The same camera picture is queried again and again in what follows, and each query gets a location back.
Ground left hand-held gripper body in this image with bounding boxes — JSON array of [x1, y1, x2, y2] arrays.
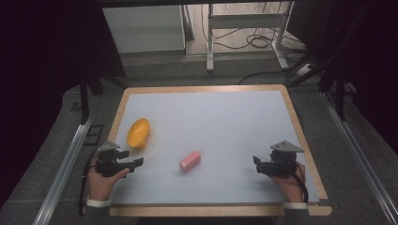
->
[[94, 140, 130, 178]]

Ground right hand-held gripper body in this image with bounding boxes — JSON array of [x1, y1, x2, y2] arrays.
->
[[256, 140, 305, 179]]

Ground orange yellow mango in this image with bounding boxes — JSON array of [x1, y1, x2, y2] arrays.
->
[[126, 117, 151, 149]]

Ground pink soap bar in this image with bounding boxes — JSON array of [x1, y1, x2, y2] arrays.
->
[[178, 150, 202, 173]]

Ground person's left hand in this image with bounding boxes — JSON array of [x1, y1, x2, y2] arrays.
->
[[86, 157, 130, 203]]

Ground person's right hand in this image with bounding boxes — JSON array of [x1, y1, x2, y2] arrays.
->
[[269, 160, 307, 204]]

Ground dark floor plate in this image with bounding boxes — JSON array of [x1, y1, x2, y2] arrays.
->
[[83, 124, 105, 146]]

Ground black tripod stand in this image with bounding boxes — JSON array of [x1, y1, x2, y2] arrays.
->
[[285, 6, 372, 122], [78, 67, 129, 126]]

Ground white power strip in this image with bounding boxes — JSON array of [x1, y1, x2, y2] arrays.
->
[[296, 63, 314, 78]]

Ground white cabinet panel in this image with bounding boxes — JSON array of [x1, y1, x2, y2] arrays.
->
[[101, 5, 187, 54]]

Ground white metal stand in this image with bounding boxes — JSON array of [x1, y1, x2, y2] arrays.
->
[[206, 2, 295, 73]]

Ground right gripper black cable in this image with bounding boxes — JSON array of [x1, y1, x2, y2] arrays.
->
[[292, 162, 310, 204]]

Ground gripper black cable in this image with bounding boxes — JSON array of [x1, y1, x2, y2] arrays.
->
[[78, 151, 99, 218], [292, 162, 310, 204]]

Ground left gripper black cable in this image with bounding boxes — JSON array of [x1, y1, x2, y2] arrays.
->
[[78, 151, 99, 218]]

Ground aluminium rail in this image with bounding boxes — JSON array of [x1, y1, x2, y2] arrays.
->
[[322, 91, 398, 225], [32, 113, 95, 225]]

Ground white board with wooden frame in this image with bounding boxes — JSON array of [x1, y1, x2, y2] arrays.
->
[[111, 90, 320, 205]]

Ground black floor cables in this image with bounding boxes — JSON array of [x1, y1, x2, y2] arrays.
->
[[200, 2, 307, 54]]

